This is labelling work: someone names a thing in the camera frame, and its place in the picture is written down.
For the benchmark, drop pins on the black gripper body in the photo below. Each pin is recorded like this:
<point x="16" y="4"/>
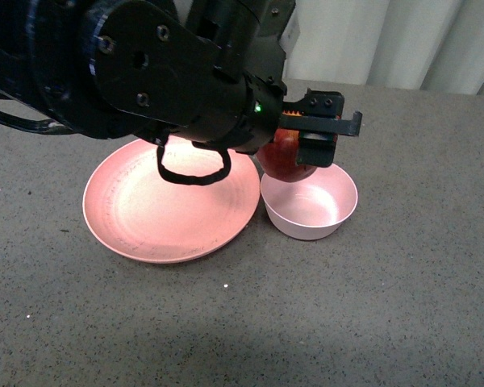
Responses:
<point x="318" y="116"/>

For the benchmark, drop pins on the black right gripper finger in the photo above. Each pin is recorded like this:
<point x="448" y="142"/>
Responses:
<point x="316" y="149"/>

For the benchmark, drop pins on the red apple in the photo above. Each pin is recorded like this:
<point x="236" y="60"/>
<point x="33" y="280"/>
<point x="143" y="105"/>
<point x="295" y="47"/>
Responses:
<point x="278" y="158"/>

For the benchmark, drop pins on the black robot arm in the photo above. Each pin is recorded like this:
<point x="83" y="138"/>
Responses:
<point x="206" y="71"/>

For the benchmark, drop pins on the light pink bowl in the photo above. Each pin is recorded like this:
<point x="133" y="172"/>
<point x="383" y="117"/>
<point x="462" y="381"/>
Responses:
<point x="312" y="208"/>

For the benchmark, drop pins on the pink round plate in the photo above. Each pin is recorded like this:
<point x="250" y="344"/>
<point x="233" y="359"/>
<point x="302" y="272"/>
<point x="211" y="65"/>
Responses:
<point x="131" y="210"/>

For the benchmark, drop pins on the white pleated curtain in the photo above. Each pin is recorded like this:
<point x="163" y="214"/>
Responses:
<point x="428" y="45"/>

